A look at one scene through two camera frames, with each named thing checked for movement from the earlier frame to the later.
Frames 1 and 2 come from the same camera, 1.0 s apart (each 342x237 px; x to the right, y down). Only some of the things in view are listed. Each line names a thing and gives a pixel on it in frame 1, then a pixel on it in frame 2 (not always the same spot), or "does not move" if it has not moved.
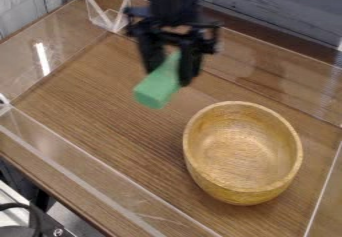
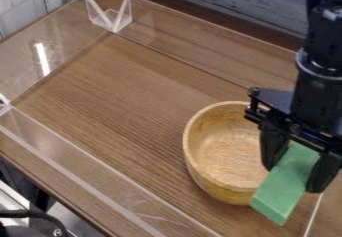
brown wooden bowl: [242, 150] does not move
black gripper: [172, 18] → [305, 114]
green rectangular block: [157, 87] → [283, 186]
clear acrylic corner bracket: [112, 19] does not move
